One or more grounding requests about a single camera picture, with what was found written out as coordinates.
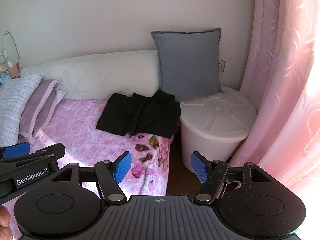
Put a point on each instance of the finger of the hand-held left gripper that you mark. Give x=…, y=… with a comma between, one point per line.
x=17, y=149
x=50, y=153

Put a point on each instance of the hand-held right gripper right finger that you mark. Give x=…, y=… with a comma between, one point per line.
x=200, y=167

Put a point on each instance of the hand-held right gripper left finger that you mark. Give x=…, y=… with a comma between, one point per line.
x=122, y=167

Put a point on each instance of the black pants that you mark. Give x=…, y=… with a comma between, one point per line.
x=140, y=115

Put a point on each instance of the person's left hand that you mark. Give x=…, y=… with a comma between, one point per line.
x=3, y=217

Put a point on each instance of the white plastic bucket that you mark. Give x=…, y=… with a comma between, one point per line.
x=210, y=152

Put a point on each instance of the small white tube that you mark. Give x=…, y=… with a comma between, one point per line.
x=145, y=182

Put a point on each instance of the pink floral blanket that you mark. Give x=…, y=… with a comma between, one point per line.
x=82, y=130

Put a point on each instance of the striped white duvet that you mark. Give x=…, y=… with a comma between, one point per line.
x=15, y=105

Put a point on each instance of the purple pillow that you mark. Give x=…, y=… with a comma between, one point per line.
x=40, y=107

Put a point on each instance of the white bucket lid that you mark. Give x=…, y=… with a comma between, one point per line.
x=217, y=112

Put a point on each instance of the pink cup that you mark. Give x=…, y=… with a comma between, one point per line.
x=14, y=71

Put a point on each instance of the white quilted headboard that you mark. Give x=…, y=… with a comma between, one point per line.
x=100, y=75

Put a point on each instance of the oval white-framed mirror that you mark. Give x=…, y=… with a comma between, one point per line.
x=10, y=47

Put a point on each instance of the grey square cushion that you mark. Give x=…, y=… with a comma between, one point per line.
x=187, y=65

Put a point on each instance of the pink patterned curtain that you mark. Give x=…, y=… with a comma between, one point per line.
x=282, y=80

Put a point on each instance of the wall socket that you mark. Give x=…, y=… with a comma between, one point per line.
x=222, y=66

